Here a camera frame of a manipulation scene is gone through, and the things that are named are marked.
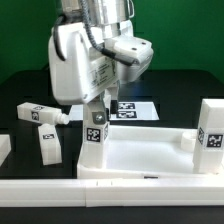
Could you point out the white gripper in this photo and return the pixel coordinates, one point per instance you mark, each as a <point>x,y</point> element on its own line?
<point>85,73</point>

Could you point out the white desk top tray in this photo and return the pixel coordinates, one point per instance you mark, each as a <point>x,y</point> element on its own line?
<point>133,152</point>

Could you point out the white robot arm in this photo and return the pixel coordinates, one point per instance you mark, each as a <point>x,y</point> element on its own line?
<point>105,14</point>

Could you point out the white marker plate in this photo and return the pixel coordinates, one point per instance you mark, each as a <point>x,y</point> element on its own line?
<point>137,111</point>

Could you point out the white front rail barrier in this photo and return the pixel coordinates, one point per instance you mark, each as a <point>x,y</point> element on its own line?
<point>112,192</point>

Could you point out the white left rail block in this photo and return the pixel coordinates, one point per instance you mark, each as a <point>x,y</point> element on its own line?
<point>5,147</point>

